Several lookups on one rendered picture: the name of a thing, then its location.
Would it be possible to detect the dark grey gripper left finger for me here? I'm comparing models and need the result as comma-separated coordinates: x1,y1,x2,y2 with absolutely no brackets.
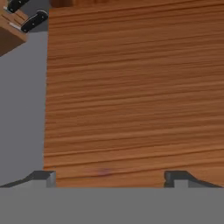
0,170,57,189

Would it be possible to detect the black-handled knife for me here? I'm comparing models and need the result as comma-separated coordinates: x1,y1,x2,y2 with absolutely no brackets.
9,9,49,34
3,0,31,14

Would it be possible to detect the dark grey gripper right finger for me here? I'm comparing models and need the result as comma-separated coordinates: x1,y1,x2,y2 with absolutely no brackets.
163,170,224,189

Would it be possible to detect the brown wooden knife block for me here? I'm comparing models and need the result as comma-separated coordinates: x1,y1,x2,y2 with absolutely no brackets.
0,0,29,58

